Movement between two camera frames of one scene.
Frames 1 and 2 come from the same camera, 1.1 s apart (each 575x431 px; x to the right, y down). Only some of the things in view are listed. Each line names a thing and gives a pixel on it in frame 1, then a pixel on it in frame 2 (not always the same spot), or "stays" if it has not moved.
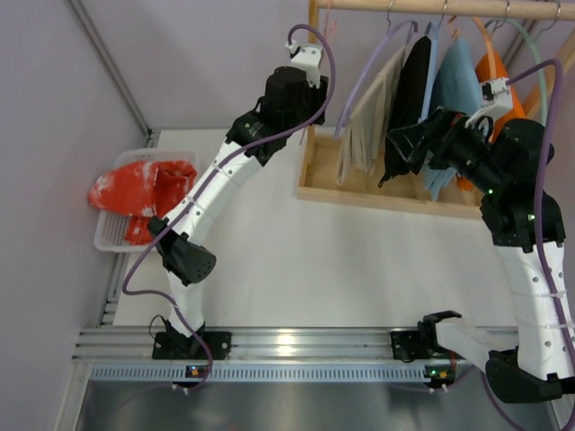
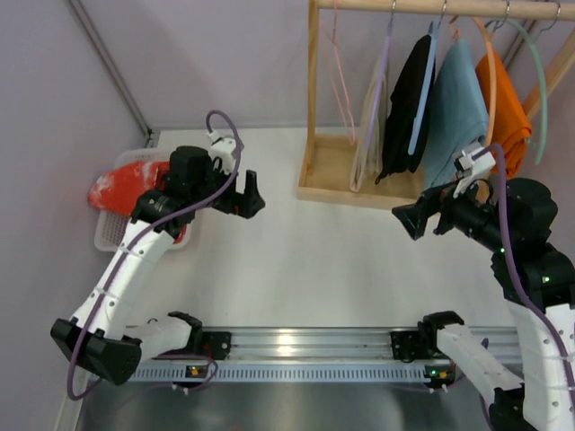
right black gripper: x=437 y=140 to x=437 y=214
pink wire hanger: x=328 y=25 to x=351 y=135
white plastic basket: x=110 y=228 stays
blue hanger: x=433 y=36 stays
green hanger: x=539 y=60 stays
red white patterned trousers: x=142 y=190 stays
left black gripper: x=314 y=106 to x=238 y=198
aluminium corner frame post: x=112 y=67 stays
